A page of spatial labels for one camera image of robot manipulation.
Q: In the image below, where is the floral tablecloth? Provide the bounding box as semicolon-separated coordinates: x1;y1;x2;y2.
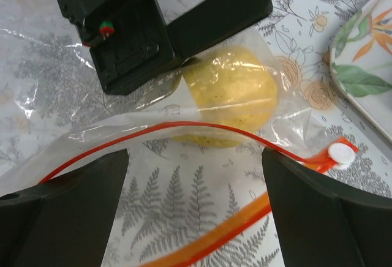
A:
1;0;391;266

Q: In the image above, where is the floral serving tray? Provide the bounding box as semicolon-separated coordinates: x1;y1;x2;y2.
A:
330;0;391;140

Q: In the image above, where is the clear zip top bag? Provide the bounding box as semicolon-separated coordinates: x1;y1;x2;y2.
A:
1;31;358;266

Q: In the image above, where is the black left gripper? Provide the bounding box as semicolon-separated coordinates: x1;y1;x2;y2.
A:
57;0;273;96

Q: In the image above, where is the yellow fake lemon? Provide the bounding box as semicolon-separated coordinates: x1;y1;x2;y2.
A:
181;45;279;134

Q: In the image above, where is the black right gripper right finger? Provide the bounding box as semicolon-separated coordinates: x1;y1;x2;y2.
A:
262;149;391;267

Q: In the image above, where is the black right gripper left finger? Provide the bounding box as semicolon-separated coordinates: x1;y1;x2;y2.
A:
1;149;129;267

